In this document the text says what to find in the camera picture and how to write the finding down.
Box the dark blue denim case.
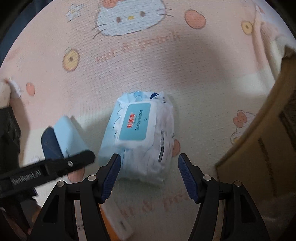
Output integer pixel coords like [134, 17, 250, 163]
[41, 126, 64, 160]

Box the light blue glasses case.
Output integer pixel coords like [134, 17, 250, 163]
[53, 116, 89, 158]

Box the baby wipes pack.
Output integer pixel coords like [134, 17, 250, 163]
[98, 91, 175, 185]

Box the orange white small box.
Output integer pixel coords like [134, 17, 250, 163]
[74, 199, 134, 241]

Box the cardboard box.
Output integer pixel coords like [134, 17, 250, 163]
[216, 47, 295, 240]

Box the pink Hello Kitty blanket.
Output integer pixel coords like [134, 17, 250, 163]
[1, 1, 295, 240]

